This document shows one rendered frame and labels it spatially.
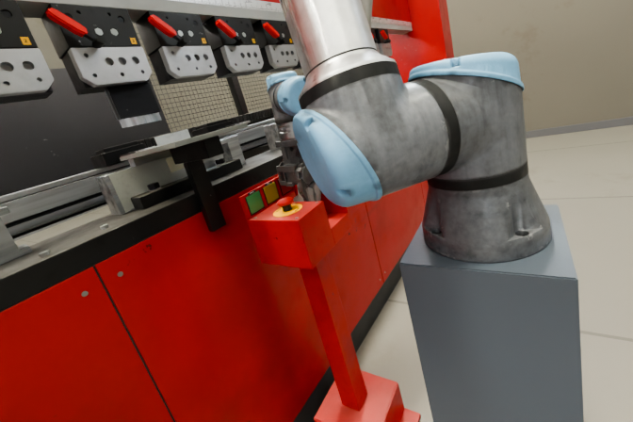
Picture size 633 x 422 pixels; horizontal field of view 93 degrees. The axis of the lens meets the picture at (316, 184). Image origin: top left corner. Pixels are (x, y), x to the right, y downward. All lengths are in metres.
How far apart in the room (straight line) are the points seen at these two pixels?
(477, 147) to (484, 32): 3.79
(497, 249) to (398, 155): 0.17
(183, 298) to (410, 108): 0.63
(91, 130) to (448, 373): 1.30
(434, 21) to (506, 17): 1.62
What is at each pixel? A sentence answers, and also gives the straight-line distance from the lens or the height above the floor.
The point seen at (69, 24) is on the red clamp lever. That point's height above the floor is 1.27.
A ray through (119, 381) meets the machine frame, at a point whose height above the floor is 0.61.
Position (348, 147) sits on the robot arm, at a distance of 0.28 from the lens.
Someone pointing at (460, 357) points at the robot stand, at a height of 0.64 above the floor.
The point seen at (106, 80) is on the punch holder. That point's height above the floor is 1.17.
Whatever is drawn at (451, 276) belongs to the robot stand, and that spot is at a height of 0.76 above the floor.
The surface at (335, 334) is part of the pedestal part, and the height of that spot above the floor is 0.40.
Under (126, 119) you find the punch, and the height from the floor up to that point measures 1.08.
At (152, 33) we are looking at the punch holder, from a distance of 0.96.
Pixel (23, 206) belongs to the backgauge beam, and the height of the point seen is 0.95.
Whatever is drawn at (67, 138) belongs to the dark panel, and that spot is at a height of 1.11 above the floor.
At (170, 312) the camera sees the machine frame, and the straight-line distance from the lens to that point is 0.77.
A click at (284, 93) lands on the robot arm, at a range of 0.59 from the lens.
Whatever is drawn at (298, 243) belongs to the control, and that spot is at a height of 0.72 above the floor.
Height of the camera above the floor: 1.00
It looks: 15 degrees down
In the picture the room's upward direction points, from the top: 15 degrees counter-clockwise
